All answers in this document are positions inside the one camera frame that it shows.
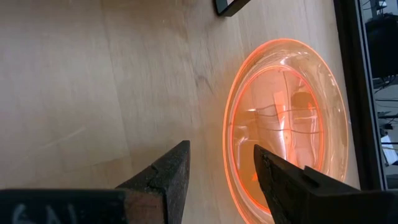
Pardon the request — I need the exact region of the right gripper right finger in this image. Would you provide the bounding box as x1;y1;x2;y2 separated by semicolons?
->
253;144;398;224

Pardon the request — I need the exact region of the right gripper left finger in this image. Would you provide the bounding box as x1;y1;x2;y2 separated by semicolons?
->
0;139;192;224

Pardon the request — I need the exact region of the orange transparent plastic plate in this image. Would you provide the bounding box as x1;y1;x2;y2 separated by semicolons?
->
222;37;349;224

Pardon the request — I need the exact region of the black metal wooden shelf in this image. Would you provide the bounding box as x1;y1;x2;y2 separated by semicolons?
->
213;0;252;17

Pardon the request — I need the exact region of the black table rig frame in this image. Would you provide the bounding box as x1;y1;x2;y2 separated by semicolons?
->
333;0;388;191

